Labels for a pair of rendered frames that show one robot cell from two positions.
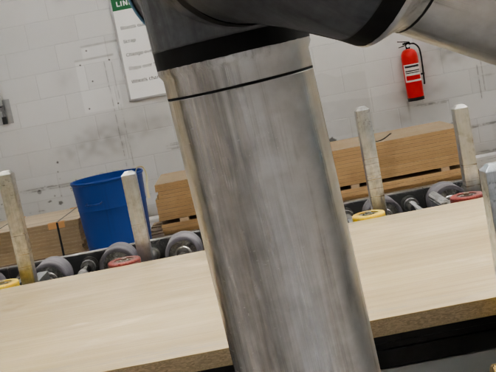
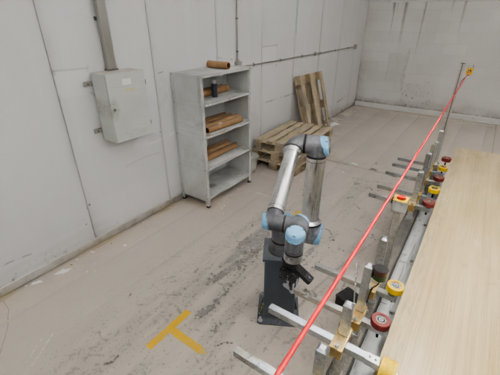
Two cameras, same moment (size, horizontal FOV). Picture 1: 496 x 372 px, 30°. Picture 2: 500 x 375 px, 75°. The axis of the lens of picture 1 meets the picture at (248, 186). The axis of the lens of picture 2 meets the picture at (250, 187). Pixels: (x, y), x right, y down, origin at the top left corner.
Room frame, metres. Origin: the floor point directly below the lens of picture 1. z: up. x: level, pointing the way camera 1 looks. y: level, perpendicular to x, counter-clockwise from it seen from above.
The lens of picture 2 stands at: (1.39, -1.76, 2.06)
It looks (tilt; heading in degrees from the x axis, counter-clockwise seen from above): 27 degrees down; 124
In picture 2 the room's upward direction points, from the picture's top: straight up
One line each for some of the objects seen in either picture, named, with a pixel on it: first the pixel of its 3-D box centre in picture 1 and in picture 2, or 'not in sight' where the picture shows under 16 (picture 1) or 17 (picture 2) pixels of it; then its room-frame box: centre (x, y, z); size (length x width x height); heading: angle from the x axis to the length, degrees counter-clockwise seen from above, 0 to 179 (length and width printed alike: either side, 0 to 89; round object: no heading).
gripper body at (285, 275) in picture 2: not in sight; (290, 268); (0.86, -0.61, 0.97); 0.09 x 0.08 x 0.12; 179
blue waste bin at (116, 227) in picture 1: (116, 219); not in sight; (6.86, 1.01, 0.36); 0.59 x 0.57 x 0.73; 179
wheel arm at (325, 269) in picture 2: not in sight; (353, 281); (1.11, -0.36, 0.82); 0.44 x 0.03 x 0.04; 0
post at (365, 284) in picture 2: not in sight; (361, 305); (1.21, -0.57, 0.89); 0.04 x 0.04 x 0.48; 0
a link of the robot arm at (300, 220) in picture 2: not in sight; (297, 226); (0.82, -0.50, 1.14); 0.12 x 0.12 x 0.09; 17
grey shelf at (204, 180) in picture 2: not in sight; (216, 135); (-1.16, 1.26, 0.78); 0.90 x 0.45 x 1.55; 89
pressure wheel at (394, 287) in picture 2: not in sight; (393, 292); (1.31, -0.37, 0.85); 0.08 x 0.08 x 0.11
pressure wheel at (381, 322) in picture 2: not in sight; (379, 327); (1.30, -0.62, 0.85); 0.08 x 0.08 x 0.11
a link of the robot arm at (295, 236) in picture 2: not in sight; (295, 241); (0.87, -0.61, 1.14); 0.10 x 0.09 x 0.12; 107
